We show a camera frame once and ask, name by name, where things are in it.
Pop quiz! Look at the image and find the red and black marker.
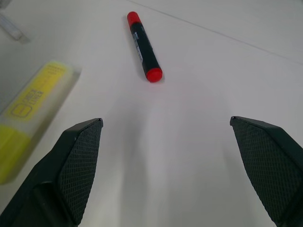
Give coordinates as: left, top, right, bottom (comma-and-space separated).
126, 11, 163, 83

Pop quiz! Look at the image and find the clear plastic ruler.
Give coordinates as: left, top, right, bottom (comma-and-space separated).
0, 11, 31, 44

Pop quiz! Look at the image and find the yellow highlighter pen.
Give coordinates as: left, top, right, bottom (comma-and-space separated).
0, 60, 80, 185

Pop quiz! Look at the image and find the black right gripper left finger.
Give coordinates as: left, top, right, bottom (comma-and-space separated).
0, 117, 104, 227

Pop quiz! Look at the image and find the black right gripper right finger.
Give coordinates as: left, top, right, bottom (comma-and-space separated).
230, 115, 303, 227

